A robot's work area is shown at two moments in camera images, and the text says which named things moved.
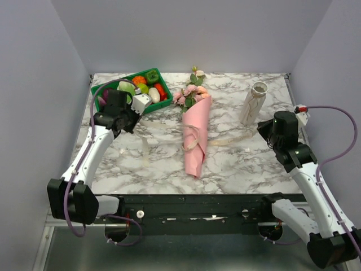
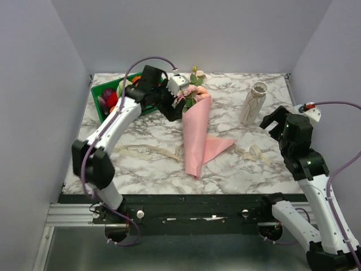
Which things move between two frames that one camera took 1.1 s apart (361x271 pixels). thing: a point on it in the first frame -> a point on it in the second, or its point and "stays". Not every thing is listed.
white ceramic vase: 253,103 stays
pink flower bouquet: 193,92 stays
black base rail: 168,214 stays
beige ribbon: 184,147 -> 259,153
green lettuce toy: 127,86 stays
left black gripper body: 132,118 -> 163,98
